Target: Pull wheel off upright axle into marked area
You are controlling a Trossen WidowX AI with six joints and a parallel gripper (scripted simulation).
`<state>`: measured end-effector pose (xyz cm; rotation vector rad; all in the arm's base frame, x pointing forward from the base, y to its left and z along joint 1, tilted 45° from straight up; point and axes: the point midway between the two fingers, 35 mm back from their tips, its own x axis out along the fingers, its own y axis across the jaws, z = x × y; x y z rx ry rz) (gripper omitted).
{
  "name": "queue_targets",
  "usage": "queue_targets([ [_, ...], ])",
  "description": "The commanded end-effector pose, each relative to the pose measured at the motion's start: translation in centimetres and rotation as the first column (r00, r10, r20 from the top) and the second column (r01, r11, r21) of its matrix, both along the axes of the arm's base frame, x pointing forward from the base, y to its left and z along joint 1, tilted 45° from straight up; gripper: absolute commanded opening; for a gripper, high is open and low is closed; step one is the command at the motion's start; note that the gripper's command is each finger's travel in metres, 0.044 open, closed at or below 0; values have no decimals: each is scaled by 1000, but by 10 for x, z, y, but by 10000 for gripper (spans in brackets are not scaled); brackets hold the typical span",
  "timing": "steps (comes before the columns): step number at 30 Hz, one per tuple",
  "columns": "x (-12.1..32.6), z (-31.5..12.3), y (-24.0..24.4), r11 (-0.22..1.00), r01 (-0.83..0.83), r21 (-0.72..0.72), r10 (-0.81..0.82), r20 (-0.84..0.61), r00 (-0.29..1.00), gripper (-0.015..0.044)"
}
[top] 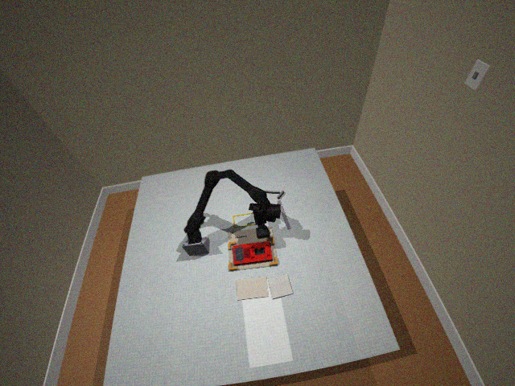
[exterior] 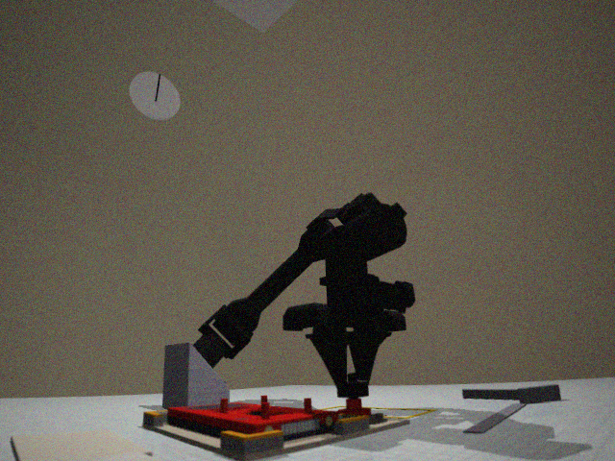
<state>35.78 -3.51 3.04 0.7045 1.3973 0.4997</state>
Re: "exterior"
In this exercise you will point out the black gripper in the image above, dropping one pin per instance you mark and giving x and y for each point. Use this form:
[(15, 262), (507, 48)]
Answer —
[(330, 321)]

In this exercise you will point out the black wheel with grey hub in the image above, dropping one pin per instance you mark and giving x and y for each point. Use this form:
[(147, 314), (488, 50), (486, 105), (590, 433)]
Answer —
[(354, 390)]

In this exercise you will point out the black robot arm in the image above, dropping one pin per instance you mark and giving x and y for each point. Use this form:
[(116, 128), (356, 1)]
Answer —
[(370, 229)]

